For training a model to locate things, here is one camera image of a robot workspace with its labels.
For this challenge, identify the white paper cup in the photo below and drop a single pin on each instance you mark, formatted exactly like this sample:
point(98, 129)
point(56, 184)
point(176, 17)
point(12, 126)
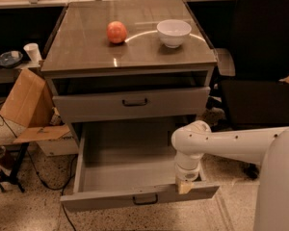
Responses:
point(32, 50)

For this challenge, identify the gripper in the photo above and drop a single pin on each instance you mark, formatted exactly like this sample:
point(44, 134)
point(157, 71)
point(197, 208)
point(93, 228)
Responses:
point(187, 173)

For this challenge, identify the brown cardboard box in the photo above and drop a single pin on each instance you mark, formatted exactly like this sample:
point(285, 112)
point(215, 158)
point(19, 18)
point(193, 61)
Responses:
point(30, 105)

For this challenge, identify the dark blue plate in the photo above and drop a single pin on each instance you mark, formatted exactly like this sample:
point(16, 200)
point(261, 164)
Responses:
point(11, 59)

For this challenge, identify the black office chair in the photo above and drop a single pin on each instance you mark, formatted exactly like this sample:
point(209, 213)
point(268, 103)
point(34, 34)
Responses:
point(257, 95)

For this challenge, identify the grey drawer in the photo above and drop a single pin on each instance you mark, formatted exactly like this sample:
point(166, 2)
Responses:
point(125, 163)
point(131, 96)

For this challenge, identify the white bowl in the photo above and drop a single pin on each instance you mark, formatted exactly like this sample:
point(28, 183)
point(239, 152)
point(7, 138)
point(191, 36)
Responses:
point(173, 32)

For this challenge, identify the red apple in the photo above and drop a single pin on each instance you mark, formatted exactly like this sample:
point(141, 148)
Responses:
point(116, 32)

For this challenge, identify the grey top drawer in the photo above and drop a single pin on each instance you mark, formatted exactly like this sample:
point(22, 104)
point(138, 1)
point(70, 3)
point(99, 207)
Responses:
point(131, 96)

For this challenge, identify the black metal stand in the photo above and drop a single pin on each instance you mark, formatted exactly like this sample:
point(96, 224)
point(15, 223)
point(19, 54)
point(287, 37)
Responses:
point(12, 177)

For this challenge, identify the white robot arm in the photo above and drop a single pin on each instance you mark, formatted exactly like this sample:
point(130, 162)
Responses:
point(268, 148)

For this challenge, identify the low grey shelf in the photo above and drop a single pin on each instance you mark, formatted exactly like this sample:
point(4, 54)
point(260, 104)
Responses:
point(8, 75)

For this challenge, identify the metal can on floor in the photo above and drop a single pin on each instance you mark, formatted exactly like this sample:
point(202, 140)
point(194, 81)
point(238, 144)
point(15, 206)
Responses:
point(6, 159)

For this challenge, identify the grey three-drawer cabinet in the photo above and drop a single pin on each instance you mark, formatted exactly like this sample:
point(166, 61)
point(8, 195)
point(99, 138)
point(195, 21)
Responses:
point(81, 48)

